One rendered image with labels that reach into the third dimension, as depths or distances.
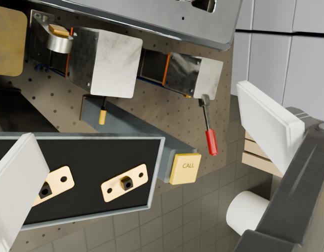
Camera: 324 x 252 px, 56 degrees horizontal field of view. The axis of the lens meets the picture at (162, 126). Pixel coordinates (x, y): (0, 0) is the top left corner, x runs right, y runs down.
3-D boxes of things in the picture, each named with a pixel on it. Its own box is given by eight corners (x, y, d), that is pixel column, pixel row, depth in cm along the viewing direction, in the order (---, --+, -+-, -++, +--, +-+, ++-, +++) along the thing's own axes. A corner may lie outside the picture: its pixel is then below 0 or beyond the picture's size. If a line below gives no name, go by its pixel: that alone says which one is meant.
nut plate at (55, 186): (67, 164, 44) (70, 167, 43) (74, 185, 45) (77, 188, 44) (6, 191, 40) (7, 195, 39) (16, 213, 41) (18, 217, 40)
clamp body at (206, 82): (141, 46, 97) (224, 62, 70) (135, 82, 100) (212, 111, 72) (121, 41, 93) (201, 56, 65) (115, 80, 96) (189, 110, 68)
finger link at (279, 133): (287, 125, 12) (305, 121, 12) (235, 82, 19) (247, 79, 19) (291, 186, 13) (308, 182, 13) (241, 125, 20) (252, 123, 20)
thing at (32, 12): (19, 12, 75) (55, 14, 52) (18, 24, 75) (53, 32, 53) (1, 8, 72) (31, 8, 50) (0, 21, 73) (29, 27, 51)
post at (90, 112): (105, 97, 95) (199, 147, 62) (101, 120, 97) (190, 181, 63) (82, 95, 91) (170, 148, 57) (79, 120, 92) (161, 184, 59)
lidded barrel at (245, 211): (251, 222, 313) (303, 258, 269) (219, 237, 286) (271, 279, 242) (260, 181, 299) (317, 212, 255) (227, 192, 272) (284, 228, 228)
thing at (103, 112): (112, 65, 61) (115, 66, 60) (102, 123, 64) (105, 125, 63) (106, 65, 60) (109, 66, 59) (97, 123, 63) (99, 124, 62)
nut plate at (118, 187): (144, 162, 52) (148, 165, 51) (147, 180, 53) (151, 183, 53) (99, 183, 48) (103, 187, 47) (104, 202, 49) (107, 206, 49)
